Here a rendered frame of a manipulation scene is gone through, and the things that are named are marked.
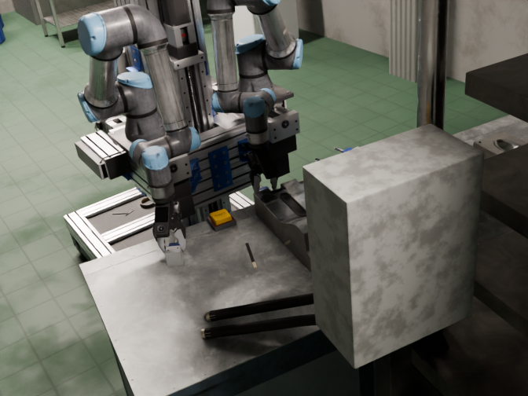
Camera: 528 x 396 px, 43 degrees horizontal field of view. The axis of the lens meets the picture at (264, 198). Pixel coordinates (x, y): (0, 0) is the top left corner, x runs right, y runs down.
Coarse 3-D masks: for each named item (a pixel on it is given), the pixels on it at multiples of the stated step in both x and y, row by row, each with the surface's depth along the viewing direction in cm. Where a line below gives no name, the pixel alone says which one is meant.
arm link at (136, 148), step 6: (156, 138) 210; (162, 138) 209; (132, 144) 210; (138, 144) 208; (144, 144) 207; (150, 144) 207; (156, 144) 207; (162, 144) 208; (132, 150) 208; (138, 150) 205; (168, 150) 208; (132, 156) 208; (138, 156) 204; (168, 156) 209; (138, 162) 204
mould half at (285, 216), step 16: (256, 192) 232; (272, 192) 230; (288, 192) 229; (304, 192) 229; (256, 208) 234; (272, 208) 223; (288, 208) 222; (304, 208) 221; (272, 224) 224; (288, 224) 209; (304, 224) 204; (304, 240) 201; (304, 256) 206
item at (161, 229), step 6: (156, 204) 206; (162, 204) 205; (168, 204) 205; (156, 210) 205; (162, 210) 205; (168, 210) 204; (156, 216) 204; (162, 216) 204; (168, 216) 204; (156, 222) 203; (162, 222) 203; (168, 222) 203; (156, 228) 202; (162, 228) 201; (168, 228) 202; (156, 234) 201; (162, 234) 201; (168, 234) 202
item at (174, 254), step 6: (174, 246) 215; (180, 246) 215; (168, 252) 213; (174, 252) 213; (180, 252) 213; (168, 258) 214; (174, 258) 214; (180, 258) 214; (168, 264) 215; (174, 264) 215; (180, 264) 215
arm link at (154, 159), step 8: (144, 152) 198; (152, 152) 197; (160, 152) 197; (144, 160) 197; (152, 160) 196; (160, 160) 197; (168, 160) 200; (144, 168) 200; (152, 168) 197; (160, 168) 198; (168, 168) 200; (152, 176) 199; (160, 176) 199; (168, 176) 201; (152, 184) 200; (160, 184) 200; (168, 184) 202
